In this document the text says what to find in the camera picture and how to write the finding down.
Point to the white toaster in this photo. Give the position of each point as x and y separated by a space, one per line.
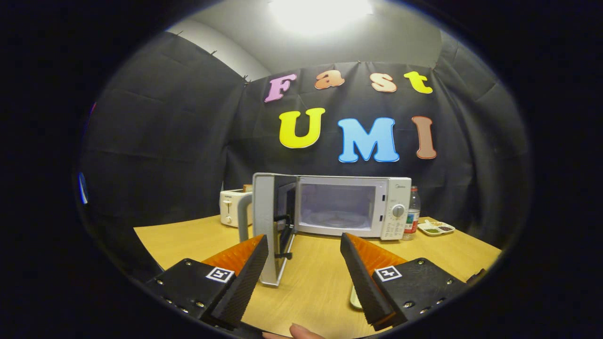
230 207

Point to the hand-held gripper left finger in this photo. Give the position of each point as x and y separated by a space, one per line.
245 282

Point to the white divided bean tray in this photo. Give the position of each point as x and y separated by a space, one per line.
435 229

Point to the clear plastic bottle red label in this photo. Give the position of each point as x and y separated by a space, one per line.
413 221

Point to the glass microwave turntable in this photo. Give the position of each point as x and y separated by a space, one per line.
337 220

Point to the white microwave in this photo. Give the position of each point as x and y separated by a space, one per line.
264 207

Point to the pale green plate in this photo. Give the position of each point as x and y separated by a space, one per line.
354 299

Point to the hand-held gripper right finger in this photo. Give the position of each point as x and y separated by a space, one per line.
363 282

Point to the black backdrop cloth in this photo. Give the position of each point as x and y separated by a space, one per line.
155 155

